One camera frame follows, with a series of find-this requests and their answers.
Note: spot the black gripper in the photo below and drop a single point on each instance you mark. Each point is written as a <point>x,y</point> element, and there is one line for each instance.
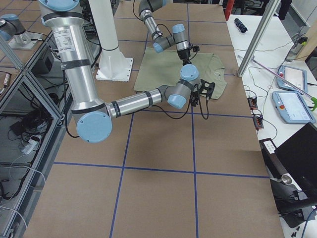
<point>194,98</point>
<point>184,54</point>

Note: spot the olive green long-sleeve shirt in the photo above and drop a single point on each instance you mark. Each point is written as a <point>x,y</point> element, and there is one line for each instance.
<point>166,68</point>

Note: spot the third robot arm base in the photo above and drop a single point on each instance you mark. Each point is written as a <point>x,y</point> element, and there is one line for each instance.
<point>13,32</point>

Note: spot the folded dark blue umbrella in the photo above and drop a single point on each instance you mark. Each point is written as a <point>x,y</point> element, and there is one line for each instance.
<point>239,24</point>

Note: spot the near blue teach pendant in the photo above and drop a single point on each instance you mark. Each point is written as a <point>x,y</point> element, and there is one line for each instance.
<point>292,107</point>

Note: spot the blue teach pendant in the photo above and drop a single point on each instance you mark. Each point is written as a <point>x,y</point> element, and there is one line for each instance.
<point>296,76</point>
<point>292,107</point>

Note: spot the far blue teach pendant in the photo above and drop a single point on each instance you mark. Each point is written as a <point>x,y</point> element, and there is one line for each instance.
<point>296,76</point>

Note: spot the metal reacher grabber stick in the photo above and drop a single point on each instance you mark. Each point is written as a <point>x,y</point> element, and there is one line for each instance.
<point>313,99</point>

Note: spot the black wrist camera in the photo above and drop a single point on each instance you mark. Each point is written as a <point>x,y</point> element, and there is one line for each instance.
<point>195,49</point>
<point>206,89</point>

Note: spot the white central pedestal column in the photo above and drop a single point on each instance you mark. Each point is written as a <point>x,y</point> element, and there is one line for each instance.
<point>113,65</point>

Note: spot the aluminium frame post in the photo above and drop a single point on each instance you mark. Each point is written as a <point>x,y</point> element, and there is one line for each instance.
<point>263,24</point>

